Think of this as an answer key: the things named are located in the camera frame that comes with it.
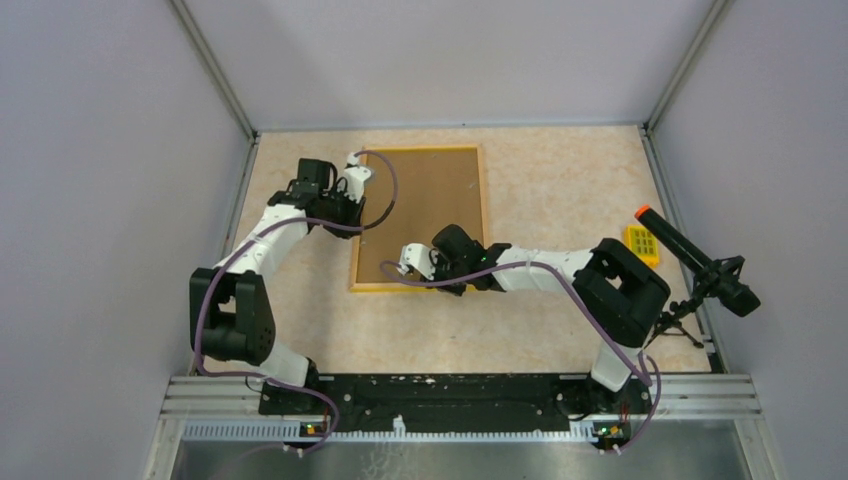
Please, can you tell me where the yellow picture frame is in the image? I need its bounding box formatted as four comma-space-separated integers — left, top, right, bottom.
350, 144, 490, 293

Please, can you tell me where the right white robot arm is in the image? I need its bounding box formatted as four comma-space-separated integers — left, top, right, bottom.
404, 224, 670, 412

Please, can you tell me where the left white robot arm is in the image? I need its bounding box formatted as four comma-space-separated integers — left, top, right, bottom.
189, 152, 374, 414

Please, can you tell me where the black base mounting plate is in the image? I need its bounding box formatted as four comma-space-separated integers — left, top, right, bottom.
258, 373, 653, 433

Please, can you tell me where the yellow screw box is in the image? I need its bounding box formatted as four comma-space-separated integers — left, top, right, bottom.
623, 225, 661, 268

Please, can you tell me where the black mini tripod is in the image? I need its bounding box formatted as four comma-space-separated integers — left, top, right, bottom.
645, 298, 704, 349

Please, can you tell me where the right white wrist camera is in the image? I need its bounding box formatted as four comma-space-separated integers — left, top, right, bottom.
397, 243, 437, 281

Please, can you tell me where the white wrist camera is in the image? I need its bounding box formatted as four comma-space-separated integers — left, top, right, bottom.
397, 243, 437, 281
337, 152, 374, 203

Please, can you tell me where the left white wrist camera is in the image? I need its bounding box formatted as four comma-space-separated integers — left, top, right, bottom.
337, 152, 374, 203

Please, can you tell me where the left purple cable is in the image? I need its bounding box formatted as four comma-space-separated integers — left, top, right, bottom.
192, 149, 399, 458

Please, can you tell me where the white cable duct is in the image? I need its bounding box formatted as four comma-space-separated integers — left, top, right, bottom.
182, 417, 597, 444

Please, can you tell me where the aluminium front rail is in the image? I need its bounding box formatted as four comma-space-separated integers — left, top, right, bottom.
159, 374, 763, 420

